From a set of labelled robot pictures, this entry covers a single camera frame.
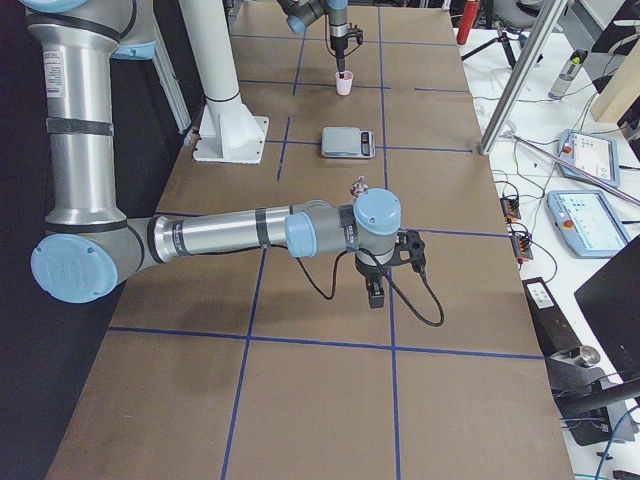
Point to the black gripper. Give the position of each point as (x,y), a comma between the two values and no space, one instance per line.
(338,42)
(371,272)

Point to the orange terminal block lower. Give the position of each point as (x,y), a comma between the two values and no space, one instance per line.
(521,246)

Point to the clear water bottle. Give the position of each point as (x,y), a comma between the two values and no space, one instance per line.
(567,74)

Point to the red cylinder tube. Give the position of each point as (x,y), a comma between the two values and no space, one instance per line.
(467,21)

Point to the black monitor corner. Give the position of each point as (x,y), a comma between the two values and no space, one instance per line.
(609,302)

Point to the thin metal rod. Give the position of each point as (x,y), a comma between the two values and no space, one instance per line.
(585,175)

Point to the small sauce container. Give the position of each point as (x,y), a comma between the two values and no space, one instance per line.
(358,187)

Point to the grey digital kitchen scale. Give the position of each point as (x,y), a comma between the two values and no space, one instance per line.
(347,142)

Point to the aluminium frame profile post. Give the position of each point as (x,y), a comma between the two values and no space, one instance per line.
(542,28)

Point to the pink plastic cup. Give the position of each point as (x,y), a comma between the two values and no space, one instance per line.
(343,82)

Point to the wooden board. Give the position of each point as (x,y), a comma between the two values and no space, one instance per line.
(621,92)

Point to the blue tape strip lengthwise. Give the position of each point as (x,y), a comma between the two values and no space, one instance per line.
(394,372)

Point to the teach pendant far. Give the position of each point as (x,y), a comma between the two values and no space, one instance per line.
(593,153)

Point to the black clamp stand base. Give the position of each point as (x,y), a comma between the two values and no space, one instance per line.
(591,403)

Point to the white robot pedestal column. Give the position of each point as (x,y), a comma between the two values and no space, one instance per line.
(228,131)

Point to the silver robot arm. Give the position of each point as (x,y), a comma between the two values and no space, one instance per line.
(302,14)
(91,246)

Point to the black box with label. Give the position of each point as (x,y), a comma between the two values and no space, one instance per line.
(553,331)

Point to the orange terminal block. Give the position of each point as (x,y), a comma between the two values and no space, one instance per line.
(521,246)
(510,209)

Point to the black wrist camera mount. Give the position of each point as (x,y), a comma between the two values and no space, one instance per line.
(410,249)

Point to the blue tape strip crosswise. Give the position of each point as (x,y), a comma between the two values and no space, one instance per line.
(324,343)

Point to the orange terminal block upper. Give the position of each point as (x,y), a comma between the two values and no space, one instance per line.
(510,209)

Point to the teach pendant near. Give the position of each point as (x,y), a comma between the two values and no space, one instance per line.
(587,223)

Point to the teach pendant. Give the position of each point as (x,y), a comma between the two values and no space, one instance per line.
(587,223)
(593,153)

